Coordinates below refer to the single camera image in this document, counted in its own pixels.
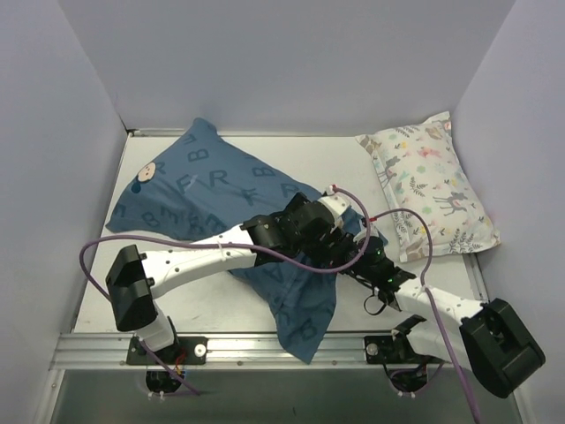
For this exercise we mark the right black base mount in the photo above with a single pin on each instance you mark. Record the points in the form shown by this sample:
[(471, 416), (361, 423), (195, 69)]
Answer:
[(385, 349)]

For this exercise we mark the blue letter-print pillowcase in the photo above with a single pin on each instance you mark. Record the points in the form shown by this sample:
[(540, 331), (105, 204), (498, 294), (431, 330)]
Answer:
[(202, 186)]

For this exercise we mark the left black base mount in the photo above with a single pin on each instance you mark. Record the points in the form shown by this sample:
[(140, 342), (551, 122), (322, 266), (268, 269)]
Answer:
[(188, 350)]

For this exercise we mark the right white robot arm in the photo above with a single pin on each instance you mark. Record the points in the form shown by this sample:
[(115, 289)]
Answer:
[(487, 338)]

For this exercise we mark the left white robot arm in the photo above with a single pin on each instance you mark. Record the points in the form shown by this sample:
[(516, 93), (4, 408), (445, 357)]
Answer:
[(135, 279)]

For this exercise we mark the floral deer-print pillow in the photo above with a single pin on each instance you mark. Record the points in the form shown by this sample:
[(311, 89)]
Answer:
[(437, 212)]

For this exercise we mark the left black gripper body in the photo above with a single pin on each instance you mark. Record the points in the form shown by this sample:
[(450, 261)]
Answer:
[(337, 241)]

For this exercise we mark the rear aluminium rail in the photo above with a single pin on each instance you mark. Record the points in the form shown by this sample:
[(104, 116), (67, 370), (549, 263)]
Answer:
[(156, 132)]

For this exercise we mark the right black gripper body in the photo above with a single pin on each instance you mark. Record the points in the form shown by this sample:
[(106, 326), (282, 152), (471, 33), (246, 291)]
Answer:
[(361, 261)]

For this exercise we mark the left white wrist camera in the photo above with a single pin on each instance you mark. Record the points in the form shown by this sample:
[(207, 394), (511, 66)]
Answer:
[(337, 205)]

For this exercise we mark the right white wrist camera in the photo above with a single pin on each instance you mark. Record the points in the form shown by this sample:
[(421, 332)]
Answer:
[(368, 227)]

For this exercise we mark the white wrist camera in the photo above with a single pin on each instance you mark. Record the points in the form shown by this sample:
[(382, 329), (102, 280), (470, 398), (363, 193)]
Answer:
[(368, 227), (337, 205)]

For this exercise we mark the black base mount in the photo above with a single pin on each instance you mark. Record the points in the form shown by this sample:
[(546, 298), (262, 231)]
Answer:
[(385, 349), (188, 350)]

